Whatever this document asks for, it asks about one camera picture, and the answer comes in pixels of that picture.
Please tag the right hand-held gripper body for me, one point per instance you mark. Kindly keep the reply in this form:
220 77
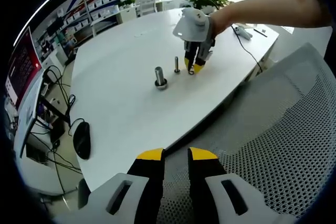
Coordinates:
195 26

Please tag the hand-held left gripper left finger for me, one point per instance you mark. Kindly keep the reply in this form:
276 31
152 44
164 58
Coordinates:
126 197

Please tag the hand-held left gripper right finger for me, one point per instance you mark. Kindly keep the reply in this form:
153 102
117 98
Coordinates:
218 197

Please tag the thin steel threaded stud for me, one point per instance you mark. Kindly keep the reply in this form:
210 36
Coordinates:
177 64

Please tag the small steel washer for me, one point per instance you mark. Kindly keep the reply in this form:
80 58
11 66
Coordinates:
191 73

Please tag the thick steel threaded stud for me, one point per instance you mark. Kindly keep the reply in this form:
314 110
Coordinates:
159 75

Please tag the white plant pot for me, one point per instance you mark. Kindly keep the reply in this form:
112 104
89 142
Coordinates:
208 9

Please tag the white handheld controller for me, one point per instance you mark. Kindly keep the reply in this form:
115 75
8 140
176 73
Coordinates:
244 33

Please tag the white slatted chair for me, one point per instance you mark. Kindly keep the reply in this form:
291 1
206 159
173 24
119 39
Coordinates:
149 5

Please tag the black pen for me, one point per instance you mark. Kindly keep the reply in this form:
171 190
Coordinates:
260 31

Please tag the white low cabinet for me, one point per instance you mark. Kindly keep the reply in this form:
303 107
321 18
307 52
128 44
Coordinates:
128 14

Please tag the black computer mouse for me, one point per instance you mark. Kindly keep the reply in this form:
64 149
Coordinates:
82 141

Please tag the small green potted plant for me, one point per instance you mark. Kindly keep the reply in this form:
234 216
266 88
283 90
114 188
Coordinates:
127 1

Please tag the grey mesh office chair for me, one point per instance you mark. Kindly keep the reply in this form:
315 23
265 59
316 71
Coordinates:
275 134

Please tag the white storage shelf with bins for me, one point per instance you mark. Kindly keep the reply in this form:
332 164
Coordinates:
94 9

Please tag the grey framed computer monitor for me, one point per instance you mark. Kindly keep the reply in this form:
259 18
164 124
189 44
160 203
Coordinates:
29 113

